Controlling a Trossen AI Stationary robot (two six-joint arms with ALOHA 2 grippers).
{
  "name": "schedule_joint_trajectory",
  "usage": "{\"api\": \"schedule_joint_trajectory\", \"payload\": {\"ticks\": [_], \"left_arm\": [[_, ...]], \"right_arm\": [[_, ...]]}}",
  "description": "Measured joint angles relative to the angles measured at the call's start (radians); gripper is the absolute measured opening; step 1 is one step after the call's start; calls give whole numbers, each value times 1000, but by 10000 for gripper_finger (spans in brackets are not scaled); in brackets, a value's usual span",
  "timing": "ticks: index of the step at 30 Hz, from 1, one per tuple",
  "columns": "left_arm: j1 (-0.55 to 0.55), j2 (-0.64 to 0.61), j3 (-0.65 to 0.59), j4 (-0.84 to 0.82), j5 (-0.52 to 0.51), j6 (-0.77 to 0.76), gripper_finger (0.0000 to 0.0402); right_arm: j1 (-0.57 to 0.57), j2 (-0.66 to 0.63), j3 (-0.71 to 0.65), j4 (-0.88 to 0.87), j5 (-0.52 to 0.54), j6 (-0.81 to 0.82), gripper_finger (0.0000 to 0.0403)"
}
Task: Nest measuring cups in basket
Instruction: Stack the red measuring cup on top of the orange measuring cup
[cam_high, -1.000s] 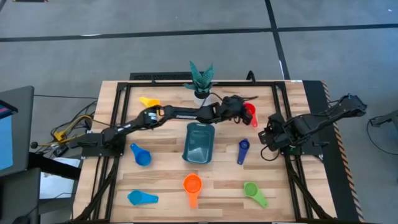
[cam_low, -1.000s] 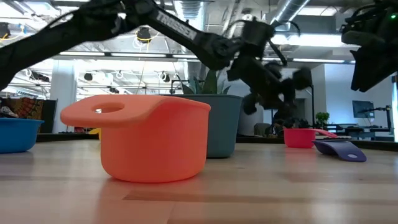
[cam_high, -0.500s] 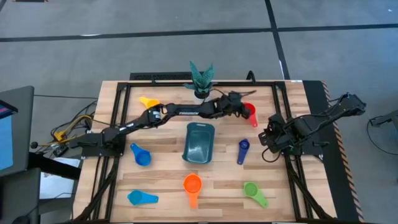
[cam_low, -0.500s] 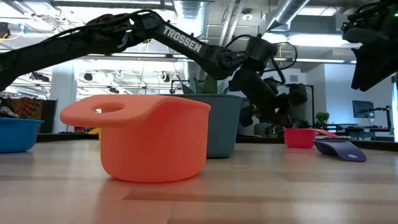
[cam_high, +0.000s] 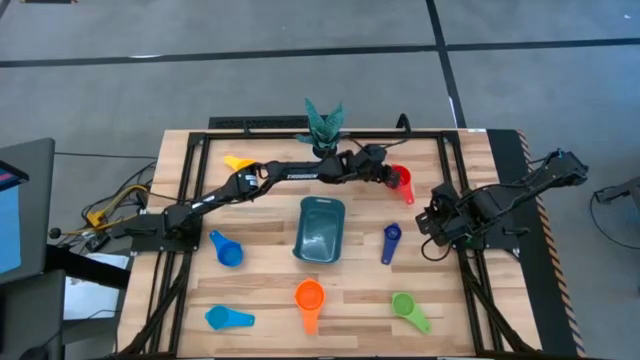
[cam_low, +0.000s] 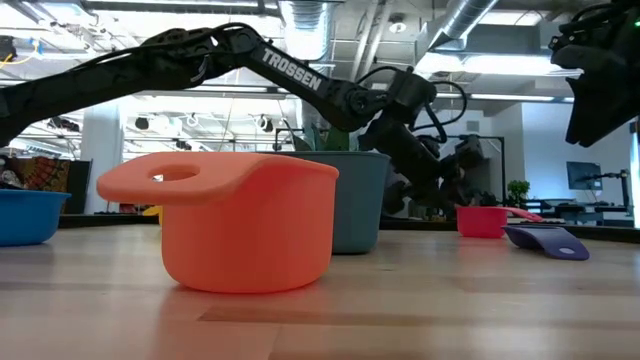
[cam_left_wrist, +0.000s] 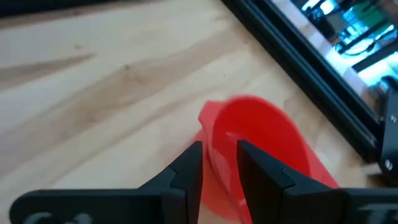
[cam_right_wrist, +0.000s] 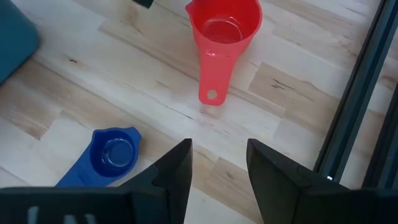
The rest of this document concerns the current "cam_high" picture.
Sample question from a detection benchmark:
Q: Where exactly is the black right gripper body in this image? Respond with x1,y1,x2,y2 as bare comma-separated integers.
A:
418,182,472,247

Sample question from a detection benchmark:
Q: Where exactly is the purple measuring cup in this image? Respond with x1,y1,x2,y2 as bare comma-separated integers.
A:
380,222,403,266

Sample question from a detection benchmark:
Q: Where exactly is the orange measuring cup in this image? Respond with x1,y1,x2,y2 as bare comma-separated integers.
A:
293,277,327,336

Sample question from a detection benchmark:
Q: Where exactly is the blue measuring cup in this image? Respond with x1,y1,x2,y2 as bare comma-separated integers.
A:
208,229,245,268

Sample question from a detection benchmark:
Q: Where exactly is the black floor cable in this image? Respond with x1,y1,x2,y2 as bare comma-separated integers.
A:
589,191,640,251

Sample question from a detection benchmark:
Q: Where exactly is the black desk bar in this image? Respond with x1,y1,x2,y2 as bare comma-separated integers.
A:
45,243,132,291

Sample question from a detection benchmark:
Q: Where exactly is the green measuring cup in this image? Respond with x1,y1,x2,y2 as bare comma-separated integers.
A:
390,291,433,335

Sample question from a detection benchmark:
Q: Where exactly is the black cable bundle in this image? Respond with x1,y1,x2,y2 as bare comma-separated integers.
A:
79,159,159,224

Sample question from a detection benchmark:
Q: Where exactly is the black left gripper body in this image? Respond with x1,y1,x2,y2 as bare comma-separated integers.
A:
355,148,397,188

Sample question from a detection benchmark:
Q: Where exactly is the yellow measuring cup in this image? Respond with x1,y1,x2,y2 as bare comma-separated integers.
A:
222,154,257,174

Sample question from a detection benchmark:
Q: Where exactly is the black metal table frame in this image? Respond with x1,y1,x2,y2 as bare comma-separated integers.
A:
119,127,539,359

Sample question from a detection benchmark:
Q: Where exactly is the cyan measuring cup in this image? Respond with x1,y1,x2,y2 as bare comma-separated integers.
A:
204,304,257,332

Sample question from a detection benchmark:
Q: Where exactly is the yellow cable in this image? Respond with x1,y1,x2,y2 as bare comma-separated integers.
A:
85,183,151,232

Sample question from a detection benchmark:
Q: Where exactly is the black stand base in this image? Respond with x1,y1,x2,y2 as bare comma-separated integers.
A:
593,175,640,205

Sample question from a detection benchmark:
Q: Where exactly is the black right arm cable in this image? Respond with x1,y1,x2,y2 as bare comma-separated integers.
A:
420,238,454,263

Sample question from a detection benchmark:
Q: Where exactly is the monitor with blue screen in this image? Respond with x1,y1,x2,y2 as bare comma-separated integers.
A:
0,159,30,281

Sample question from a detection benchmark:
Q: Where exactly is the black perforated strip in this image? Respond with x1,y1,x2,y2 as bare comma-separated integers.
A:
208,115,321,130

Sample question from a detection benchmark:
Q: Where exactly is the teal plastic basket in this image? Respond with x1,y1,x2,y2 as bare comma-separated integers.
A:
292,195,347,265

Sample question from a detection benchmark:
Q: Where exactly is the black mat with striped edge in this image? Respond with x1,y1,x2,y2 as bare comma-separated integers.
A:
487,128,586,357

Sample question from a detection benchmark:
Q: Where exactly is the white paper sheet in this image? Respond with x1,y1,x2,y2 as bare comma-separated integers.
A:
63,252,131,321

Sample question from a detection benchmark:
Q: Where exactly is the green plant in white pot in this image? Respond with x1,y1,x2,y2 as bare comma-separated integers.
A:
294,97,350,159

